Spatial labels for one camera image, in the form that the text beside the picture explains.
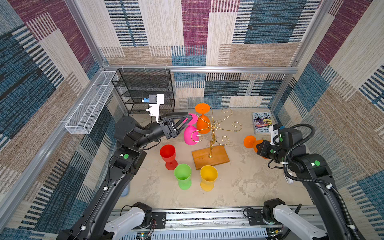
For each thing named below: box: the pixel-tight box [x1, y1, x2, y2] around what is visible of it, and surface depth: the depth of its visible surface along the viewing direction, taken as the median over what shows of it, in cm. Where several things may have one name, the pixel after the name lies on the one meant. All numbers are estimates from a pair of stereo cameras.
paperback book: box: [252, 111, 273, 135], surface depth 114 cm
